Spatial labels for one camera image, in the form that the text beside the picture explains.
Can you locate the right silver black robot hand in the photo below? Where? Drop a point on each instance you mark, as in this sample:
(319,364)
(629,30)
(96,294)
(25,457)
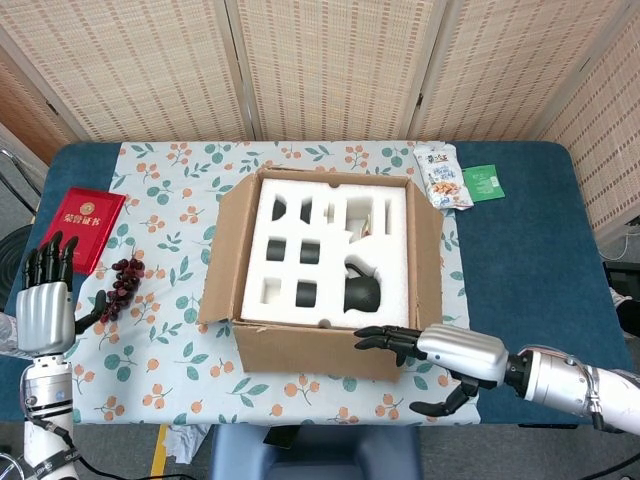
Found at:
(465,355)

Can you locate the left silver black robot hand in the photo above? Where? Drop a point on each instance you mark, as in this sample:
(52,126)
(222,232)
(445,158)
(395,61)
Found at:
(45,320)

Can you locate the red cardboard shipping box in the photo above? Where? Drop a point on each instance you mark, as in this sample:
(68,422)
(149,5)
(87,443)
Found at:
(300,350)

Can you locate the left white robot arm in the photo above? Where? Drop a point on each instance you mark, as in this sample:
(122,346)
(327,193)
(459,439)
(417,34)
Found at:
(47,400)

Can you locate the black plastic tray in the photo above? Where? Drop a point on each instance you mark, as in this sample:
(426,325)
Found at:
(622,280)

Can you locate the black round ribbed object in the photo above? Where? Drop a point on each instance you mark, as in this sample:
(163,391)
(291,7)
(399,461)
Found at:
(10,255)

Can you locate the bunch of dark grapes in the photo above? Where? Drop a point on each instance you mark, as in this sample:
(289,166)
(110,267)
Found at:
(122,287)

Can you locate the red certificate folder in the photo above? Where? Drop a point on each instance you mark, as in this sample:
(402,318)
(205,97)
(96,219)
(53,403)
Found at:
(90,215)

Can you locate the black ceramic pitcher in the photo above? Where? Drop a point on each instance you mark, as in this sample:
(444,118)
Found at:
(362,292)

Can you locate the floral fruit print tablecloth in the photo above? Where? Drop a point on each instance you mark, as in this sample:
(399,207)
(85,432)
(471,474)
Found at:
(165,370)

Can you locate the white foam packing insert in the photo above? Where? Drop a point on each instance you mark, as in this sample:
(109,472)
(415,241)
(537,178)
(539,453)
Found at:
(330,272)

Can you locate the black ceramic tea cup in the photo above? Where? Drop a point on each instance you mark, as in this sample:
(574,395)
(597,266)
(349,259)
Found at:
(310,251)
(276,249)
(306,294)

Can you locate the green flat packet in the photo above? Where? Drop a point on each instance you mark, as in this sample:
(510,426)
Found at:
(482,182)

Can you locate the blue padded seat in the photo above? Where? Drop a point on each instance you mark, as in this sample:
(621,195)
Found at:
(315,455)

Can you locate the white peanut snack bag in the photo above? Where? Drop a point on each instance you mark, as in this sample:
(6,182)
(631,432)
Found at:
(442,175)

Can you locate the flat black device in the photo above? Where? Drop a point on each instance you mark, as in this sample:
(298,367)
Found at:
(280,436)

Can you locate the woven folding screen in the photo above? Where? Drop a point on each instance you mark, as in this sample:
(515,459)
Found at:
(325,65)

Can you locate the metal chair frame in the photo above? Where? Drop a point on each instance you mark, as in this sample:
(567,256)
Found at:
(15,170)

